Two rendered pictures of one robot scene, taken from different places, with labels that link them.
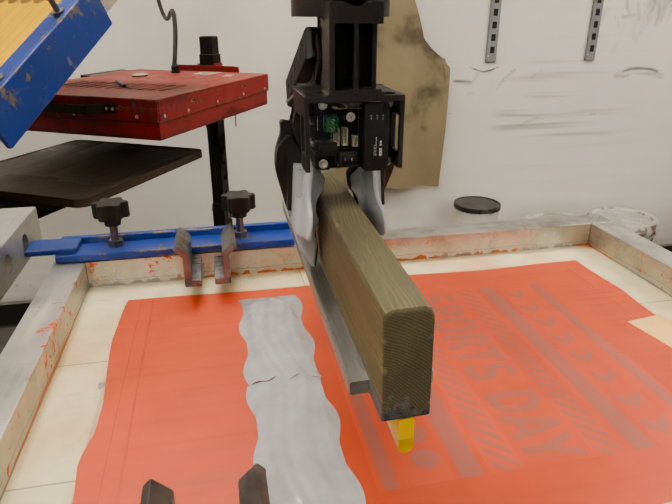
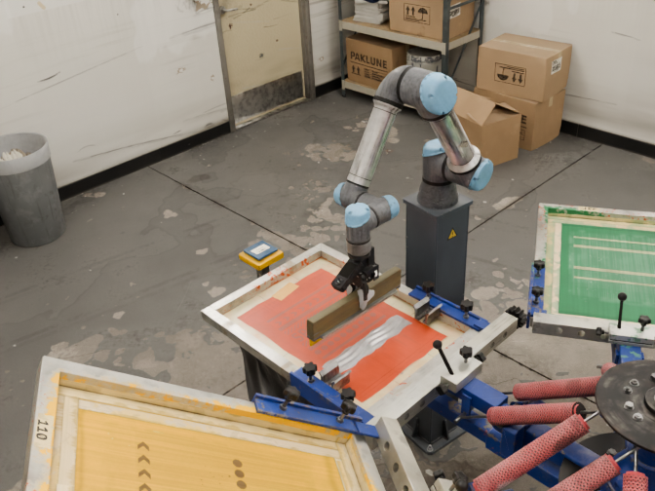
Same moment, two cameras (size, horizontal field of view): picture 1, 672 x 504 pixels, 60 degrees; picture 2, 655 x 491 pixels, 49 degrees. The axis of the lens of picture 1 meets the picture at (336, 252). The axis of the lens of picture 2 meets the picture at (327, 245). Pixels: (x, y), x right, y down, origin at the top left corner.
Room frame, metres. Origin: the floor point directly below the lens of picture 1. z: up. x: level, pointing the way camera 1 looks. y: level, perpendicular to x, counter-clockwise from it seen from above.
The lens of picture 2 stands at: (1.48, 1.56, 2.51)
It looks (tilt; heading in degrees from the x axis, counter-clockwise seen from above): 33 degrees down; 240
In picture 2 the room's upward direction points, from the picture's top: 4 degrees counter-clockwise
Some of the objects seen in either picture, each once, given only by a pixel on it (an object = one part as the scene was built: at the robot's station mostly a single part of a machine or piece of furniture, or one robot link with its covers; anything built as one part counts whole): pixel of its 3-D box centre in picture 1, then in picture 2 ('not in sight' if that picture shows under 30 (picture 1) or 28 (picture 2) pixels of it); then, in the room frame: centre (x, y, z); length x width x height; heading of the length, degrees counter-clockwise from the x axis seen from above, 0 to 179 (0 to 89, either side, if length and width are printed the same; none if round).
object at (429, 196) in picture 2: not in sight; (438, 187); (-0.05, -0.23, 1.25); 0.15 x 0.15 x 0.10
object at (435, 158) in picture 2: not in sight; (440, 159); (-0.06, -0.22, 1.37); 0.13 x 0.12 x 0.14; 100
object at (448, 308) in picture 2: not in sight; (446, 313); (0.17, 0.09, 0.98); 0.30 x 0.05 x 0.07; 102
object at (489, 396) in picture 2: not in sight; (476, 393); (0.38, 0.47, 1.02); 0.17 x 0.06 x 0.05; 102
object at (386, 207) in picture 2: not in sight; (376, 209); (0.36, -0.04, 1.39); 0.11 x 0.11 x 0.08; 10
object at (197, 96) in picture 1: (151, 97); not in sight; (1.62, 0.50, 1.06); 0.61 x 0.46 x 0.12; 162
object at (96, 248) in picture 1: (181, 258); (329, 399); (0.71, 0.21, 0.98); 0.30 x 0.05 x 0.07; 102
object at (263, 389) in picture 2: not in sight; (288, 396); (0.70, -0.10, 0.74); 0.46 x 0.04 x 0.42; 102
